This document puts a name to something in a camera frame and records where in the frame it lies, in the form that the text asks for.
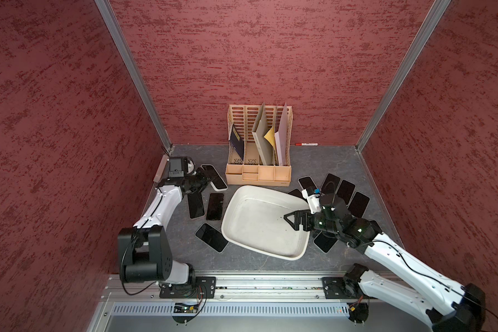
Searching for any grey cardboard folder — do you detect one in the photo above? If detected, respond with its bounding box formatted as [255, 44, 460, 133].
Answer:
[252, 103, 275, 166]

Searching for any black phone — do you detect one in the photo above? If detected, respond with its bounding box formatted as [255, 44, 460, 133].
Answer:
[348, 192, 370, 218]
[288, 189, 304, 199]
[206, 193, 224, 221]
[188, 192, 205, 219]

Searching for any white case phone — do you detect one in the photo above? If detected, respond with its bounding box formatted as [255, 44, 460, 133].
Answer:
[201, 164, 228, 192]
[336, 180, 356, 205]
[298, 176, 318, 190]

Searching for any red white marker pen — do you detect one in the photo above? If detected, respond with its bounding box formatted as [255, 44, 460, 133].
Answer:
[295, 142, 318, 147]

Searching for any aluminium left corner post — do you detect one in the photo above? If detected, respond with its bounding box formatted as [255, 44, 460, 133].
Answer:
[95, 0, 173, 156]

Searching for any aluminium corner post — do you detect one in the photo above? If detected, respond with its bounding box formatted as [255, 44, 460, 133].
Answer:
[356, 0, 451, 154]
[95, 0, 173, 156]

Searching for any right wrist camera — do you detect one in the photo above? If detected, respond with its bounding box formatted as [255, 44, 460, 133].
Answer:
[302, 187, 321, 214]

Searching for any white plastic storage tray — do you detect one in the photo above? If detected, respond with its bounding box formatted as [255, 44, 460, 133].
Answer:
[221, 185, 309, 261]

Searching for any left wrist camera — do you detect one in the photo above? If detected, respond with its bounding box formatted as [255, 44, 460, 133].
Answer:
[168, 156, 195, 178]

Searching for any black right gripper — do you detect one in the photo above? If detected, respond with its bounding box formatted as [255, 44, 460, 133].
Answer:
[283, 209, 340, 233]

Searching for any yellow paper sheet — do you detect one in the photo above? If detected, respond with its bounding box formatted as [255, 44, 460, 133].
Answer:
[264, 128, 276, 149]

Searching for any beige block at wall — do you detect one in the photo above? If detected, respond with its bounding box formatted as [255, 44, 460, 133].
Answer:
[153, 154, 170, 183]

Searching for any pink grey folder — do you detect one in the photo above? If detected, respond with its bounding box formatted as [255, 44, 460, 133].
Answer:
[274, 103, 289, 166]

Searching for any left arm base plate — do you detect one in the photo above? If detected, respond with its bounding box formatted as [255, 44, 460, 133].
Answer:
[159, 276, 217, 300]

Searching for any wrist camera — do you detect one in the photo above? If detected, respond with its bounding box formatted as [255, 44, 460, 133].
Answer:
[168, 156, 195, 178]
[302, 187, 321, 214]

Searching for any dark phone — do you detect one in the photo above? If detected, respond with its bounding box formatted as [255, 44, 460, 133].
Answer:
[320, 173, 341, 195]

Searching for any aluminium right corner post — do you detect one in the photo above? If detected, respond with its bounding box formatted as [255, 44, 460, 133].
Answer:
[356, 0, 451, 154]

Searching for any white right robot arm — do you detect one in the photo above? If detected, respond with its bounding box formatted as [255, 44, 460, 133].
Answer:
[283, 206, 486, 331]

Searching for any large pink case phone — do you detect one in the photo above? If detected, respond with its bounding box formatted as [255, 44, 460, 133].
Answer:
[313, 232, 338, 254]

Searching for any beige plastic file organizer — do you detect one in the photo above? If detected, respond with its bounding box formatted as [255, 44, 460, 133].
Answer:
[225, 104, 293, 187]

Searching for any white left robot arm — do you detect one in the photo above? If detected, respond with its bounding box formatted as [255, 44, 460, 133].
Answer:
[117, 172, 209, 286]

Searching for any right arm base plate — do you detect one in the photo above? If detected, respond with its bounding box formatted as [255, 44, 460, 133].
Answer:
[322, 277, 370, 300]

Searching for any dark blue booklet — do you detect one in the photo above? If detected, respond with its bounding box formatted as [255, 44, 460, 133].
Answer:
[229, 124, 245, 161]

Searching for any aluminium front rail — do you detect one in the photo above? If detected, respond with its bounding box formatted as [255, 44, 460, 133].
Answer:
[87, 271, 428, 331]

